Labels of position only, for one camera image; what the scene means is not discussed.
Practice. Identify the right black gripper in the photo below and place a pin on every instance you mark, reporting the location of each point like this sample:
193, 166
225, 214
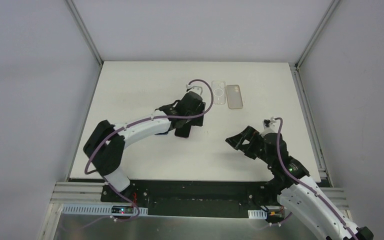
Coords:
253, 143

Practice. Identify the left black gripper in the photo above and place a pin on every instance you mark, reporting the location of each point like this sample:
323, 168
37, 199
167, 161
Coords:
189, 125

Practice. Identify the black phone with pink edge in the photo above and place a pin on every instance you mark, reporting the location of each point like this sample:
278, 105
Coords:
183, 132

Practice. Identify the clear transparent phone case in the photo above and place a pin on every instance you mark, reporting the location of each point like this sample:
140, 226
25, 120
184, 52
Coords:
219, 92

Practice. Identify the beige pink phone case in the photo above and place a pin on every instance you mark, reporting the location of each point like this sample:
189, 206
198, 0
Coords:
234, 97

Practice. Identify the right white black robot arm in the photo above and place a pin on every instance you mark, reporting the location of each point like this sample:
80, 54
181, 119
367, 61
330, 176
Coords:
294, 188

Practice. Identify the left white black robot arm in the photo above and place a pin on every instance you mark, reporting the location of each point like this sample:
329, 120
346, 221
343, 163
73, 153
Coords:
106, 144

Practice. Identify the right circuit board orange connector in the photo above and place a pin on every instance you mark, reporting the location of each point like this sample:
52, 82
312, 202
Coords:
275, 216

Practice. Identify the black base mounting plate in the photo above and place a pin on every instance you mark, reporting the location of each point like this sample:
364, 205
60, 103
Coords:
208, 199

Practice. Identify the left green circuit board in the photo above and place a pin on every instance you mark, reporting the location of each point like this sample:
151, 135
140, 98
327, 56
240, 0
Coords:
120, 210

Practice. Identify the shiny metal front panel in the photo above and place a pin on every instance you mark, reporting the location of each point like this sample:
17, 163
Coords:
92, 227

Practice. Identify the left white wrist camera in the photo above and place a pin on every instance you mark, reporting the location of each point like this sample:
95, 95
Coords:
194, 89

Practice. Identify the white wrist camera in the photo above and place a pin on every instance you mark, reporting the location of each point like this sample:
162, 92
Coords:
194, 89
268, 126

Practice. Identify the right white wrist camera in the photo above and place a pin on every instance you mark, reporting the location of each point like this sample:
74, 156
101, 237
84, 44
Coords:
268, 126

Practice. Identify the right white slotted cable duct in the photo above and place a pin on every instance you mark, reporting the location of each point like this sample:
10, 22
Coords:
257, 214

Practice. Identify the white slotted cable duct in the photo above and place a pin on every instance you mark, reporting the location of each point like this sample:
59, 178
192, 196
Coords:
257, 214
98, 210

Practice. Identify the right aluminium frame rail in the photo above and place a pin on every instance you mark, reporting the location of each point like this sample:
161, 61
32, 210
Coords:
326, 180

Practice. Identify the aluminium frame rail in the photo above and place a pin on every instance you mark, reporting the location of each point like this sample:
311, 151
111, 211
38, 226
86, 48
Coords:
74, 191
326, 180

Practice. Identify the left aluminium frame rail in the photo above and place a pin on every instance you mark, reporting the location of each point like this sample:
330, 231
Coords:
74, 191

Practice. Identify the left white slotted cable duct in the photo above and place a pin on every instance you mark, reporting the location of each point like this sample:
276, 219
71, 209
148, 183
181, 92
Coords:
98, 210

